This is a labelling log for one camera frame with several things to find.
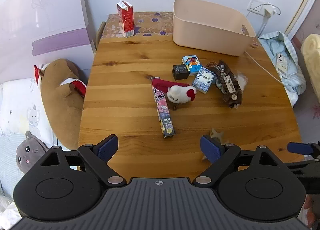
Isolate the yellow fluffy blanket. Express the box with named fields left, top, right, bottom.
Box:
left=301, top=34, right=320, bottom=81

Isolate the brown scrunchie with blue bow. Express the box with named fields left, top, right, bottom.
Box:
left=205, top=60, right=234, bottom=79

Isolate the white cat plush toy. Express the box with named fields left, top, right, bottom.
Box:
left=152, top=78, right=198, bottom=111

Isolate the small star-shaped object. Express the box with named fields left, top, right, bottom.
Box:
left=201, top=128, right=230, bottom=162

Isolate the white charger plug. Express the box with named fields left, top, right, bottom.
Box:
left=264, top=4, right=281, bottom=18

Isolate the long cartoon printed box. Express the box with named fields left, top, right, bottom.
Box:
left=151, top=76, right=176, bottom=139

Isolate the beige plastic storage bin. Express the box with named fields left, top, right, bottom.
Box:
left=172, top=0, right=256, bottom=57

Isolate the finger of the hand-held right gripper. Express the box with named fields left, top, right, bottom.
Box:
left=287, top=141, right=320, bottom=157
left=281, top=160, right=320, bottom=177

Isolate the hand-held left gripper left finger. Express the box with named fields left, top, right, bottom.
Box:
left=40, top=134, right=127, bottom=187

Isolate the phone in white case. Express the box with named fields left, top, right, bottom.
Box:
left=276, top=52, right=291, bottom=78

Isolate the white charging cable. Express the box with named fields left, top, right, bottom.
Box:
left=257, top=15, right=269, bottom=37

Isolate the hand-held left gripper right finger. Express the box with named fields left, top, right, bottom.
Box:
left=194, top=135, right=279, bottom=187

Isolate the white printed pillow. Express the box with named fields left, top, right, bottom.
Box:
left=0, top=78, right=54, bottom=146

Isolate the grey charging cable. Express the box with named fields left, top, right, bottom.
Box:
left=244, top=2, right=286, bottom=87

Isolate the purple and white wardrobe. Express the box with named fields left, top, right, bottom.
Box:
left=0, top=0, right=97, bottom=81

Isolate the person's right hand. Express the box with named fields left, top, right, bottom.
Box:
left=303, top=193, right=320, bottom=229

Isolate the small white packet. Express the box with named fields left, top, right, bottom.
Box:
left=235, top=71, right=249, bottom=89

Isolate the white wall socket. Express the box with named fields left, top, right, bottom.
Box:
left=247, top=0, right=272, bottom=16

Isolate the light blue quilted cloth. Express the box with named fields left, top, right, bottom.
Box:
left=259, top=31, right=307, bottom=107

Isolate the blue white patterned box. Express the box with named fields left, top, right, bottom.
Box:
left=192, top=66, right=217, bottom=94

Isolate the red milk carton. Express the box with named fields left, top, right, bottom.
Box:
left=116, top=0, right=136, bottom=38

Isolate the light checked bed sheet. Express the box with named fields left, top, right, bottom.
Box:
left=0, top=133, right=28, bottom=202

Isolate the wooden desk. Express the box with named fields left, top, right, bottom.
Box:
left=78, top=12, right=299, bottom=181

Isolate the small black box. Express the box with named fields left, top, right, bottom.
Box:
left=172, top=63, right=190, bottom=81

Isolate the grey cat plush toy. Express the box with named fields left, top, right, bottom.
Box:
left=16, top=131, right=49, bottom=178

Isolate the brown capybara plush toy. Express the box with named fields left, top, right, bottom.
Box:
left=34, top=58, right=88, bottom=150

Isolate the small blue cartoon box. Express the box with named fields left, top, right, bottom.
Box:
left=182, top=55, right=201, bottom=77

